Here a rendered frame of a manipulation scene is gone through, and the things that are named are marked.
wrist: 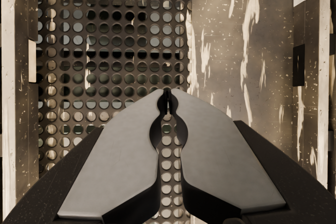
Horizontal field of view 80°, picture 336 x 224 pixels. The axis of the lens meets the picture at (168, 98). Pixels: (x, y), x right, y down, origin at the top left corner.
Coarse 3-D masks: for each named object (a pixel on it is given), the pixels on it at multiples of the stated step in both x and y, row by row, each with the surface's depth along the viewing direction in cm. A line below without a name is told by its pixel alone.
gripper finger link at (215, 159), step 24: (168, 96) 12; (192, 96) 11; (192, 120) 9; (216, 120) 9; (192, 144) 8; (216, 144) 8; (240, 144) 7; (192, 168) 7; (216, 168) 7; (240, 168) 7; (192, 192) 6; (216, 192) 6; (240, 192) 6; (264, 192) 6; (216, 216) 6; (240, 216) 6
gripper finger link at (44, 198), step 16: (96, 128) 9; (80, 144) 8; (64, 160) 7; (80, 160) 7; (48, 176) 7; (64, 176) 7; (32, 192) 6; (48, 192) 6; (64, 192) 6; (16, 208) 6; (32, 208) 6; (48, 208) 6
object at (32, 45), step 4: (28, 40) 38; (28, 44) 38; (32, 44) 39; (32, 48) 39; (32, 52) 39; (32, 56) 39; (32, 60) 39; (32, 64) 39; (32, 68) 39; (32, 72) 39; (32, 76) 39; (32, 80) 39
